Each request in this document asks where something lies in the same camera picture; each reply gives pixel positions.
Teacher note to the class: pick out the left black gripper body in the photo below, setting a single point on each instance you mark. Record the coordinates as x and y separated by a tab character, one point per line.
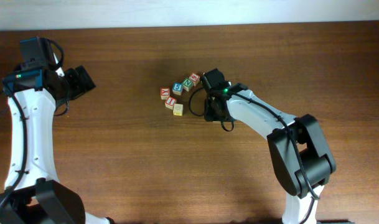
73	85

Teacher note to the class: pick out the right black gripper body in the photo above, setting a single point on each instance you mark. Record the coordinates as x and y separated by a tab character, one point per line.
211	109

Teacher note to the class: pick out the yellow wooden block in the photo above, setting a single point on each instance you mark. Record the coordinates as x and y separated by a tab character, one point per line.
178	109

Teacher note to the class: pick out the red I wooden block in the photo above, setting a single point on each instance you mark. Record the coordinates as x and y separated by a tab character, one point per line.
170	102

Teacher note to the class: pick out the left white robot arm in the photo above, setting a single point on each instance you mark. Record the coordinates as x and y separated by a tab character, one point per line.
32	190

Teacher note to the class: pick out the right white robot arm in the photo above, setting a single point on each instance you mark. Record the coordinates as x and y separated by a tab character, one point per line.
301	157

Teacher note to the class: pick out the green N wooden block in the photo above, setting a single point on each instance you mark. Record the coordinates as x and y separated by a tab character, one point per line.
187	84

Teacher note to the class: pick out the red 9 wooden block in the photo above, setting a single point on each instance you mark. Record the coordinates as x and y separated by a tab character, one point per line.
194	78

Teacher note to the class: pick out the blue 5 wooden block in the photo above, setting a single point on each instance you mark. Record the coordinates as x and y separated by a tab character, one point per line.
177	88

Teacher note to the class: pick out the red Y wooden block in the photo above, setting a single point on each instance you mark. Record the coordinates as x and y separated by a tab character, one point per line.
165	93

